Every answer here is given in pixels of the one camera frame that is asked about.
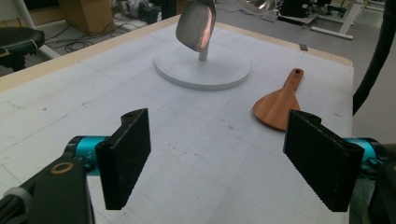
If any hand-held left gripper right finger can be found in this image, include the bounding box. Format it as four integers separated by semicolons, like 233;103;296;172
283;109;380;213

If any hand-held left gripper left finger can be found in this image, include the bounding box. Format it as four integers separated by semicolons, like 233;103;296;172
65;107;152;211

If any wooden rice paddle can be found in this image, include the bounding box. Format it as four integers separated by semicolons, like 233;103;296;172
252;67;304;132

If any white utensil rack stand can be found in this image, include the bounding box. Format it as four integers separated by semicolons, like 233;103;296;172
153;39;252;91

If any metal spatula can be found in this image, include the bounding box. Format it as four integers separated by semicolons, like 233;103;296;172
175;0;218;53

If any white grid mat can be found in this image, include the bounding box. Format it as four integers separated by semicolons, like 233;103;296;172
0;22;355;224

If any white stand foot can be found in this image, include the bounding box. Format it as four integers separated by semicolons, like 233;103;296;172
310;0;385;40

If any grey and black device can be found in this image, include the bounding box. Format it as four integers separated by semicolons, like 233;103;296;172
114;0;161;25

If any large open cardboard box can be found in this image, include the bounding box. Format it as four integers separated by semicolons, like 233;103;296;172
58;0;115;35

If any white stand leg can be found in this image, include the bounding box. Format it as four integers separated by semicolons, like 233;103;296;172
13;0;61;60

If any black round stool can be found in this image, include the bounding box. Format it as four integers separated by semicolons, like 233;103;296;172
0;26;47;73

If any black sleeved gripper cable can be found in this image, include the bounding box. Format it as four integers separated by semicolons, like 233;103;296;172
352;0;396;117

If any tangle of black floor cables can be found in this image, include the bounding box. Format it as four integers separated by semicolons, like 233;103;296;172
45;22;125;54

